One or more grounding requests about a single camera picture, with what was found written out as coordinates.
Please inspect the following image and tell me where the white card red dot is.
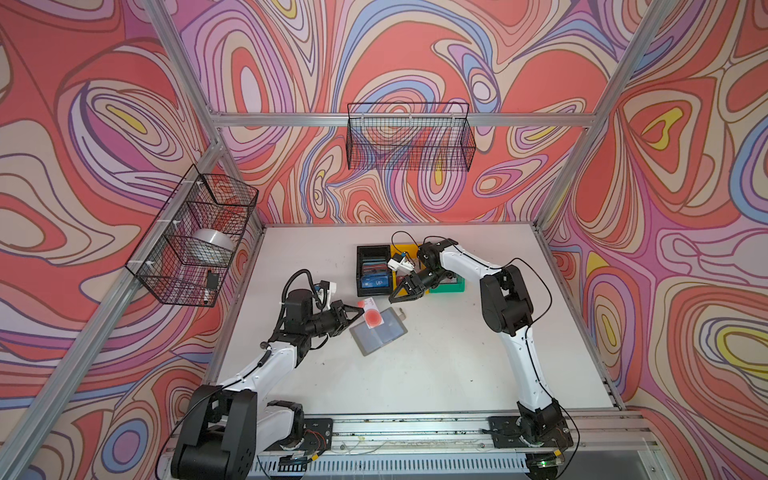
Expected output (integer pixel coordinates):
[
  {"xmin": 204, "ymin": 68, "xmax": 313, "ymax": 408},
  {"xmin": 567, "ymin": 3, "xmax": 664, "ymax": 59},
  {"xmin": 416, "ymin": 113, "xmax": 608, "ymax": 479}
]
[{"xmin": 358, "ymin": 297, "xmax": 384, "ymax": 329}]

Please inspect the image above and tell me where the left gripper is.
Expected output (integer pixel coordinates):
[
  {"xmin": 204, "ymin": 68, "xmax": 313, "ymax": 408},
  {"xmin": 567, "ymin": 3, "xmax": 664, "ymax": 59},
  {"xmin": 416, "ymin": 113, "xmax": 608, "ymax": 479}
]
[{"xmin": 301, "ymin": 302, "xmax": 363, "ymax": 340}]

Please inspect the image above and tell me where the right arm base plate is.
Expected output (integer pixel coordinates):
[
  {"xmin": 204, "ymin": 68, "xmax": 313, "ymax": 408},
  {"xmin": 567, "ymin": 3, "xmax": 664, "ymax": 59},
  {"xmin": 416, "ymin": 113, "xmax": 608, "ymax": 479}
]
[{"xmin": 483, "ymin": 416, "xmax": 574, "ymax": 450}]

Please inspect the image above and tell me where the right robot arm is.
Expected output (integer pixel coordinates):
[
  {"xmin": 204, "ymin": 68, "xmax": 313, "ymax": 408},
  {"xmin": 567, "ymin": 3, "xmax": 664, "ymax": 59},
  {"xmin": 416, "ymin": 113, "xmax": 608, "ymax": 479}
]
[{"xmin": 389, "ymin": 237, "xmax": 568, "ymax": 446}]

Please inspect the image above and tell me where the aluminium front rail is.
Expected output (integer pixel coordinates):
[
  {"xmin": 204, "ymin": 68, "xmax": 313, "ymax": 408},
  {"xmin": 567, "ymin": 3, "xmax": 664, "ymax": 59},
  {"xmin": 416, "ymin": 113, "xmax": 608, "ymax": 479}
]
[{"xmin": 167, "ymin": 410, "xmax": 661, "ymax": 463}]

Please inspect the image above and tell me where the left wire basket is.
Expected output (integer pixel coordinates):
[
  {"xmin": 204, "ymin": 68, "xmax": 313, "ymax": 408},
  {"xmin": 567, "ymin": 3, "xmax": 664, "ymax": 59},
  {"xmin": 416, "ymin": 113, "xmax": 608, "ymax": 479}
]
[{"xmin": 125, "ymin": 166, "xmax": 259, "ymax": 308}]

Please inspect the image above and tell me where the white tape roll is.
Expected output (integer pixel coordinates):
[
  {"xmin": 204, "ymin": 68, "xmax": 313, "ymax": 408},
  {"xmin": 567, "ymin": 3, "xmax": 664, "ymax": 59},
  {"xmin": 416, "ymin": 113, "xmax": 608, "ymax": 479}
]
[{"xmin": 193, "ymin": 228, "xmax": 235, "ymax": 251}]

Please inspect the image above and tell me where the black plastic bin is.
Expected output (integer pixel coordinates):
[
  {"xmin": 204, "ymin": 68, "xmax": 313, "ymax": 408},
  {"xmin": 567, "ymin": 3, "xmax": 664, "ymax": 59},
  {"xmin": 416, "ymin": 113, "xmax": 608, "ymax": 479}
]
[{"xmin": 356, "ymin": 244, "xmax": 393, "ymax": 298}]

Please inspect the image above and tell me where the yellow plastic bin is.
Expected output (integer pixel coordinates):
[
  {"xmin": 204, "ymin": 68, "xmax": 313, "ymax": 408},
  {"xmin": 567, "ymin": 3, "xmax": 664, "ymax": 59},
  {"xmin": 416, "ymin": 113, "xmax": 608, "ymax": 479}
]
[{"xmin": 390, "ymin": 244, "xmax": 424, "ymax": 290}]

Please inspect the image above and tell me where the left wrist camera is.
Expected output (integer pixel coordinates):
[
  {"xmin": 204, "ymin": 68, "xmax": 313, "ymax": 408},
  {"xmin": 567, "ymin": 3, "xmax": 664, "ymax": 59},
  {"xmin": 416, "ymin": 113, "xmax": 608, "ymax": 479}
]
[{"xmin": 314, "ymin": 280, "xmax": 337, "ymax": 305}]

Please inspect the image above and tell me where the wire basket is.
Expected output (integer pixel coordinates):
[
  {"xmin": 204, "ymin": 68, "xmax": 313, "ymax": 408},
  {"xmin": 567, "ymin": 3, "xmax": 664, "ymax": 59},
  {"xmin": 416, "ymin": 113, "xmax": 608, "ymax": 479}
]
[
  {"xmin": 125, "ymin": 166, "xmax": 259, "ymax": 308},
  {"xmin": 346, "ymin": 100, "xmax": 476, "ymax": 172}
]

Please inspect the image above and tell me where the back wire basket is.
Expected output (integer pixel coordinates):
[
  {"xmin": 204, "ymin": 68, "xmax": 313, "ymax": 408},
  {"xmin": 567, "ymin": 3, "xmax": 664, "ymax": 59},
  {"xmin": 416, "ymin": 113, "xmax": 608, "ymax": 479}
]
[{"xmin": 346, "ymin": 100, "xmax": 476, "ymax": 172}]

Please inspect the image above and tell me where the green plastic bin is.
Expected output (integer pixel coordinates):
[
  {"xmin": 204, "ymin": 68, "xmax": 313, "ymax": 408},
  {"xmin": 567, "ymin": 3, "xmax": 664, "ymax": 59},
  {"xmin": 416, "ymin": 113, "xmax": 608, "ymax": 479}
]
[{"xmin": 428, "ymin": 246, "xmax": 464, "ymax": 293}]

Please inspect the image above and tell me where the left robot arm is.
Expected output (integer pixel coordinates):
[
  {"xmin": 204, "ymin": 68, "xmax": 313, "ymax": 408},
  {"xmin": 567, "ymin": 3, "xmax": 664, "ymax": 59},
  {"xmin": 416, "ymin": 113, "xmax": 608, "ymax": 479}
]
[{"xmin": 170, "ymin": 287, "xmax": 365, "ymax": 479}]

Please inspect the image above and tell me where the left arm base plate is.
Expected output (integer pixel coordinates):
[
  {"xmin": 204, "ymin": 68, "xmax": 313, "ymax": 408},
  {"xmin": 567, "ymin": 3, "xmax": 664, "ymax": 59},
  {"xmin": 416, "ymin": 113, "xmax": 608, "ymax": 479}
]
[{"xmin": 250, "ymin": 417, "xmax": 334, "ymax": 453}]

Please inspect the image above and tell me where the blue card in bin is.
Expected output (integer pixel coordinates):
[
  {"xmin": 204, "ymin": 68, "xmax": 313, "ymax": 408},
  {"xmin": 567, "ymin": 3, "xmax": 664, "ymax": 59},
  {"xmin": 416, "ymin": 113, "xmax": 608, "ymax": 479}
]
[{"xmin": 360, "ymin": 273, "xmax": 391, "ymax": 289}]

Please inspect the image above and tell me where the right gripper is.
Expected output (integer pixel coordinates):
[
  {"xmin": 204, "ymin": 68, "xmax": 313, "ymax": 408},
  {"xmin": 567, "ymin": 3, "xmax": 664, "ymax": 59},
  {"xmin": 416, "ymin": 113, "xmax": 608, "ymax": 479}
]
[{"xmin": 389, "ymin": 267, "xmax": 453, "ymax": 304}]

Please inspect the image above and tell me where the grey card holder wallet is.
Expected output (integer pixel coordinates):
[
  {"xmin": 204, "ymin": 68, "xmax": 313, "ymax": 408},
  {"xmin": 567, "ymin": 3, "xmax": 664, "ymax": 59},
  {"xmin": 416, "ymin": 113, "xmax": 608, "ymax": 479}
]
[{"xmin": 350, "ymin": 307, "xmax": 408, "ymax": 356}]

